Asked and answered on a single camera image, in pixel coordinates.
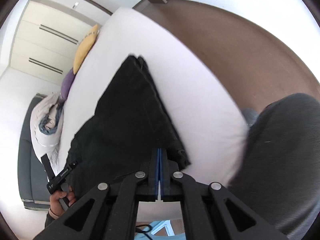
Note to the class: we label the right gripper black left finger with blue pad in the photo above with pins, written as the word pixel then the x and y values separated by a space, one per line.
pixel 109 211

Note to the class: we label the white wardrobe with black handles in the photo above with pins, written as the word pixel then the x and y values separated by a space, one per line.
pixel 46 41

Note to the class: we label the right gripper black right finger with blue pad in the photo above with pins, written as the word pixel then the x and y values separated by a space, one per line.
pixel 210 211

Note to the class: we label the person's leg grey trousers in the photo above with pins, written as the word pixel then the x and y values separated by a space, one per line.
pixel 279 176

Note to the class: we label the white and blue duvet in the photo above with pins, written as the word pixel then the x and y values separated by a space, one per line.
pixel 46 124

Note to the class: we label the black denim pants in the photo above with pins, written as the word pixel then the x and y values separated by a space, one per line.
pixel 129 122

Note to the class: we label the grey upholstered headboard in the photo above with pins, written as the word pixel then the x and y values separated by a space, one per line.
pixel 32 178

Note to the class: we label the person's left hand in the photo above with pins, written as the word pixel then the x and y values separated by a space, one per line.
pixel 56 210

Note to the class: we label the white bed mattress sheet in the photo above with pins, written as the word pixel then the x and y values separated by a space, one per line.
pixel 208 121

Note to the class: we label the purple pillow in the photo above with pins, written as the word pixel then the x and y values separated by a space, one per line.
pixel 66 85

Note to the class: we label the yellow pillow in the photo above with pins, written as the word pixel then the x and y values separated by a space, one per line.
pixel 84 47

